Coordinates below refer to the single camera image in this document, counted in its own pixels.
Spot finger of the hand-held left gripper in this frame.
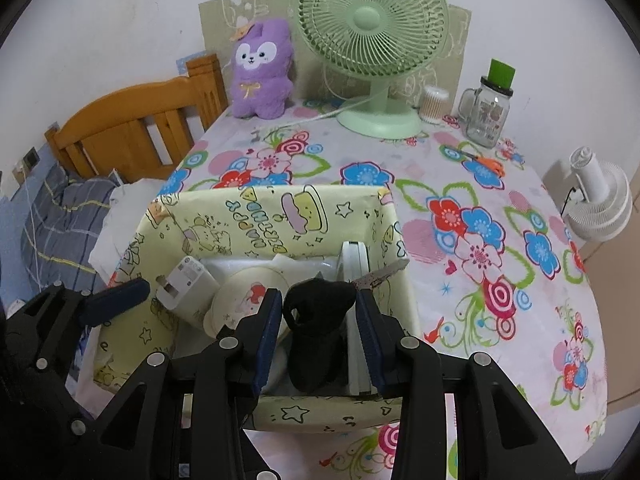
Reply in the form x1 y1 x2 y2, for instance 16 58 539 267
20 279 152 361

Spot black fan cable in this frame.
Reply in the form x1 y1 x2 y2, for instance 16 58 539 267
560 187 581 217

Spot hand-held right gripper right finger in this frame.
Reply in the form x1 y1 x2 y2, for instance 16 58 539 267
354 289 576 480

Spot cotton swab container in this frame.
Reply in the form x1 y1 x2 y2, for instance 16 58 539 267
419 85 448 125

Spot round strawberry print tape roll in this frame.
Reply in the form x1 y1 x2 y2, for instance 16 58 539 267
204 267 291 343

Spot white comb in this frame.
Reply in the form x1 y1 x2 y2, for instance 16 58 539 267
339 240 381 397

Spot purple plush toy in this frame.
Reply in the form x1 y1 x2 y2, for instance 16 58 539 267
231 17 296 120

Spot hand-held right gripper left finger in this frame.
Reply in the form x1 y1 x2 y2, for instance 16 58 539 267
92 287 283 480

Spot grey speckled nail file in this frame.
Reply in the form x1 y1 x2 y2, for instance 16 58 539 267
356 262 403 290

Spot glass jar mug green lid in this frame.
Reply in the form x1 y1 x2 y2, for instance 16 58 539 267
457 58 516 148

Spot black oval plastic object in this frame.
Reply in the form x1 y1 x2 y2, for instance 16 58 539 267
282 272 357 395

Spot floral tablecloth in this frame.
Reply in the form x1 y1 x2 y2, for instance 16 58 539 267
95 95 608 480

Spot white fan cable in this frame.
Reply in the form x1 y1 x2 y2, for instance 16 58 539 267
280 97 371 128

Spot white standing fan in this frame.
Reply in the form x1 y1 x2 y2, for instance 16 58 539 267
562 146 633 246

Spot white charger adapter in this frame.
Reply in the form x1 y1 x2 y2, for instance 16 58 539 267
159 255 221 326

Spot yellow printed storage box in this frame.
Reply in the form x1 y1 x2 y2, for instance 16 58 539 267
92 185 411 433

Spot green desk fan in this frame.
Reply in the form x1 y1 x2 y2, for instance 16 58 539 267
298 0 449 138

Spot white pillow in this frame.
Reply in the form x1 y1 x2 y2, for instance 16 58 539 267
90 177 176 281

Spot orange handled scissors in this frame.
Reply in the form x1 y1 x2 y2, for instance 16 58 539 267
457 150 504 174

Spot wooden bed headboard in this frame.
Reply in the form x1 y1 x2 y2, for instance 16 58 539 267
45 52 228 183

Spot blue plaid blanket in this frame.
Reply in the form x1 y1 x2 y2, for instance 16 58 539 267
20 165 118 281

